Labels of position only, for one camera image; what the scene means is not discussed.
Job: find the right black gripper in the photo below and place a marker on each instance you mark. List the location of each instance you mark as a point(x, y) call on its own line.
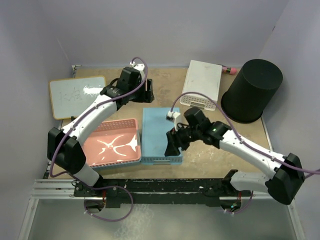
point(172, 148)

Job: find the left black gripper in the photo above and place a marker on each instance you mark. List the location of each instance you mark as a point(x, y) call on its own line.
point(146, 96)

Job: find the blue perforated basket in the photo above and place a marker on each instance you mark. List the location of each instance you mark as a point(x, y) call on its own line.
point(153, 137)

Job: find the pink perforated basket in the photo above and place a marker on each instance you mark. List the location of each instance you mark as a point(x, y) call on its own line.
point(115, 142)

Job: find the large black plastic bin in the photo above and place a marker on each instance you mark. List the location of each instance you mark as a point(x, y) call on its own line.
point(251, 91)

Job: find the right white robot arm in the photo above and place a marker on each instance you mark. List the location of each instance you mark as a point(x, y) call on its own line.
point(280, 174)

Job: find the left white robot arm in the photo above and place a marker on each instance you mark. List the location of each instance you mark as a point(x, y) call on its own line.
point(64, 146)

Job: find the pink marker pen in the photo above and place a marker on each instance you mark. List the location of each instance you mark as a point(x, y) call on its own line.
point(229, 70)

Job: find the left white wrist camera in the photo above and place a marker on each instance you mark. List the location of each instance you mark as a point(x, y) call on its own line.
point(139, 67)

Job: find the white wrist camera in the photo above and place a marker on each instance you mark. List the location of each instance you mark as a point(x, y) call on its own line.
point(139, 67)
point(174, 117)

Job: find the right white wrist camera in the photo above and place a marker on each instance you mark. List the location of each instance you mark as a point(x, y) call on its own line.
point(174, 117)

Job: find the small whiteboard yellow frame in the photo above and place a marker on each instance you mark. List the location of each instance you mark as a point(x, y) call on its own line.
point(71, 96)

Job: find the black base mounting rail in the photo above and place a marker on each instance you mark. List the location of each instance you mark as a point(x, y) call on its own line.
point(166, 191)

